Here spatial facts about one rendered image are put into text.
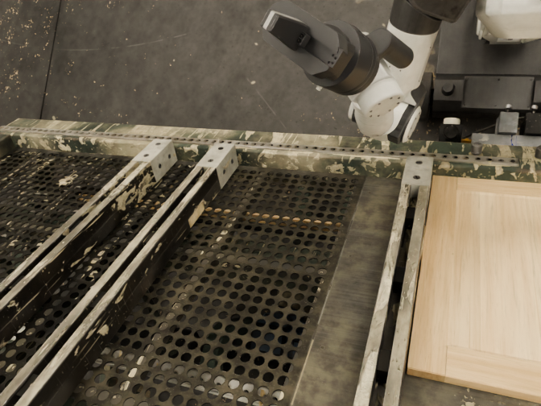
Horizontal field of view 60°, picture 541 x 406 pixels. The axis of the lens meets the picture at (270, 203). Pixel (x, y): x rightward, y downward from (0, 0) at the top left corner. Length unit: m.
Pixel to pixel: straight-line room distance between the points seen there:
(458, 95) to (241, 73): 1.05
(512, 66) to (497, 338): 1.36
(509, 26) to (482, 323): 0.49
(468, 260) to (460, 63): 1.19
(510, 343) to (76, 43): 2.70
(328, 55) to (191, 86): 1.99
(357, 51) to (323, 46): 0.07
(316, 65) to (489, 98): 1.47
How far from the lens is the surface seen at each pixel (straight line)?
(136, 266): 0.98
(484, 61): 2.06
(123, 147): 1.54
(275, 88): 2.33
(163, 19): 2.75
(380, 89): 0.71
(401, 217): 0.99
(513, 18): 0.87
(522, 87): 2.02
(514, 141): 1.41
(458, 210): 1.12
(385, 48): 0.69
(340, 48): 0.56
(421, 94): 0.99
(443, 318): 0.88
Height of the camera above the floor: 2.11
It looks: 70 degrees down
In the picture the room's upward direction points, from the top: 81 degrees counter-clockwise
